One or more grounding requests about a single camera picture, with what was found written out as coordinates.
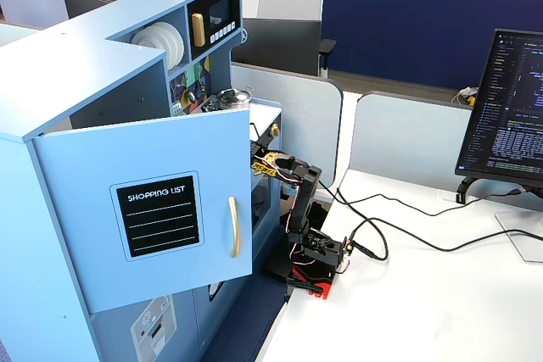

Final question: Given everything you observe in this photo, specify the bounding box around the grey ice dispenser sticker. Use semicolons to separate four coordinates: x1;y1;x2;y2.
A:
129;293;178;362

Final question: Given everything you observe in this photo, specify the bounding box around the black camera usb cable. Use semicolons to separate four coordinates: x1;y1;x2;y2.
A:
249;122;527;214

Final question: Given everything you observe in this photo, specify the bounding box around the black toy microwave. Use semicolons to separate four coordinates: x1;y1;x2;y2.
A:
187;0;244;61

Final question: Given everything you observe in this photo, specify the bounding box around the long black cable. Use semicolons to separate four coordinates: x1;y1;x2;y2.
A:
350;217;543;253

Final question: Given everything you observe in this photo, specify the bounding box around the black computer monitor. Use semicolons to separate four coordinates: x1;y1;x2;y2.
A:
454;27;543;188

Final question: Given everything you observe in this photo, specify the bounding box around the black shopping list sticker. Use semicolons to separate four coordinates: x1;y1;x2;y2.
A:
109;170;205;262

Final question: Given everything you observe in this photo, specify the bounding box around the looped black cable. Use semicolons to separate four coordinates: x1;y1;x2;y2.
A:
347;217;389;261

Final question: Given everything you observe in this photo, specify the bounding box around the dark grey monitor back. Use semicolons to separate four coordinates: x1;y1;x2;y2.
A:
62;0;114;20
232;17;322;78

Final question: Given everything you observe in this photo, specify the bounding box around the blue cabinet door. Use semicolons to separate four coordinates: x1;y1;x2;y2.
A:
31;107;255;315

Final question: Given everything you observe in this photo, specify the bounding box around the yellow lettered tag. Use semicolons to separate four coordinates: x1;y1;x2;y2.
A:
250;159;279;179

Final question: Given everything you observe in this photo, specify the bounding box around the blue toy kitchen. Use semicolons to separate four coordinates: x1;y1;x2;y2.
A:
0;0;284;362

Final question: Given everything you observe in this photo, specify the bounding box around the black table clamp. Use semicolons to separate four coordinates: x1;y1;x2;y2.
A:
284;275;323;291

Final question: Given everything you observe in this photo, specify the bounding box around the silver toy pot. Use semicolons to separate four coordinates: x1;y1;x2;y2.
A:
216;86;255;112

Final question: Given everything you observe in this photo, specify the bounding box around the gold door handle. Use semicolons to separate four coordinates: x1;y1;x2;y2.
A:
227;196;242;259

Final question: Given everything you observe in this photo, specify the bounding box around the red robot base mount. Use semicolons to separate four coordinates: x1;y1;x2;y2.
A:
292;266;339;300

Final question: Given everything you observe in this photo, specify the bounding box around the black monitor bracket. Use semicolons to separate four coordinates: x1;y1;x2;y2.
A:
456;175;483;205

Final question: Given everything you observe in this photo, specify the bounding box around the white toy plate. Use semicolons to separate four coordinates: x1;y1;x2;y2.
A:
160;22;186;71
130;26;165;50
143;22;179;69

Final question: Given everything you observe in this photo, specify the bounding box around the silver monitor stand base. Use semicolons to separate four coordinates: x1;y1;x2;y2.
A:
495;208;543;265

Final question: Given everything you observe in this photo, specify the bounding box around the white office chair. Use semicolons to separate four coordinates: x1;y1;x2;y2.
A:
255;0;338;80

